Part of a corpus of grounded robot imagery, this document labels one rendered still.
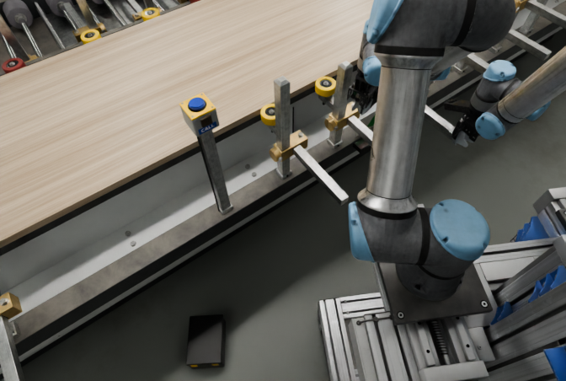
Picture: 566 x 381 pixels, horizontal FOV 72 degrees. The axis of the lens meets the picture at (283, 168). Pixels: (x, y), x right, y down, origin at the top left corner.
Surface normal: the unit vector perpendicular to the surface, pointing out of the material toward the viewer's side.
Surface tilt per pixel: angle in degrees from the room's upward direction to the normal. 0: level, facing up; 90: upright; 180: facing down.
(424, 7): 55
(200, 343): 0
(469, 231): 7
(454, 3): 49
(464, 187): 0
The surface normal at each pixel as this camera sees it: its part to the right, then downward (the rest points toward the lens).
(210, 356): -0.01, -0.58
